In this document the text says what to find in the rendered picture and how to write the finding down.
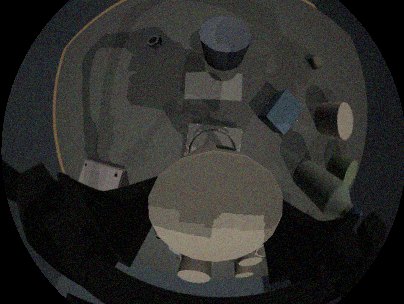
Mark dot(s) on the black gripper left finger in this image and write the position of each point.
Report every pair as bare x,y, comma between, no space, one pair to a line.
120,215

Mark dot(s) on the dark bottle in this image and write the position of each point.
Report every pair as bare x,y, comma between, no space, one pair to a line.
331,195

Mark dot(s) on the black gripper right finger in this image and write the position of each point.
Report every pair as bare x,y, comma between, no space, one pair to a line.
298,238

